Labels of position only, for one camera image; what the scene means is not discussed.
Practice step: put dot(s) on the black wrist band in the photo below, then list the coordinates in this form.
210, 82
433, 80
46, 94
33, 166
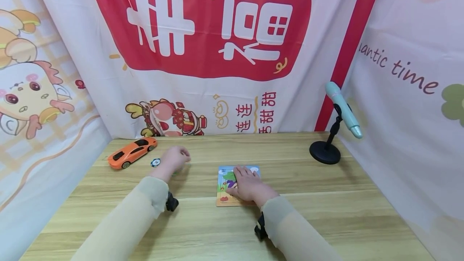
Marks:
171, 203
260, 228

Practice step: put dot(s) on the person's right fingers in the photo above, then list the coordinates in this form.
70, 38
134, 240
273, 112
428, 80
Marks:
244, 172

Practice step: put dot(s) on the person's left hand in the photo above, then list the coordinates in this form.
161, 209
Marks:
173, 162

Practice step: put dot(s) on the person's right forearm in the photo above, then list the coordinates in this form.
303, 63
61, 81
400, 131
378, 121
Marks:
295, 233

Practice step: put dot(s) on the person's left forearm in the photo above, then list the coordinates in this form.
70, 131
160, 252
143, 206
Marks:
127, 221

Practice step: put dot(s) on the light blue microphone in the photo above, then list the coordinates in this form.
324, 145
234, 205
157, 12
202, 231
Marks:
342, 108

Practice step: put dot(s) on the colourful picture puzzle board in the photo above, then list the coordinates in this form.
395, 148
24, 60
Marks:
225, 190

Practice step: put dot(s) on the person's right thumb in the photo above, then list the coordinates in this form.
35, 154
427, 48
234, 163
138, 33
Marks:
232, 193

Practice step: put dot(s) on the person's right hand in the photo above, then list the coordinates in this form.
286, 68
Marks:
249, 185

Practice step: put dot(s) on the small round blue-white disc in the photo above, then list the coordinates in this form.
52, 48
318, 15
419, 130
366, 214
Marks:
155, 162

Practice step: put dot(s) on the person's left fingers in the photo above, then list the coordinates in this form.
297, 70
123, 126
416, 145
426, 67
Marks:
182, 155

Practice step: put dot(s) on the orange toy car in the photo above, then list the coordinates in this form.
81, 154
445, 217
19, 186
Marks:
132, 152

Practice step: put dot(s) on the black microphone stand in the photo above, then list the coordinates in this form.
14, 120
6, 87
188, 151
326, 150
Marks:
327, 148

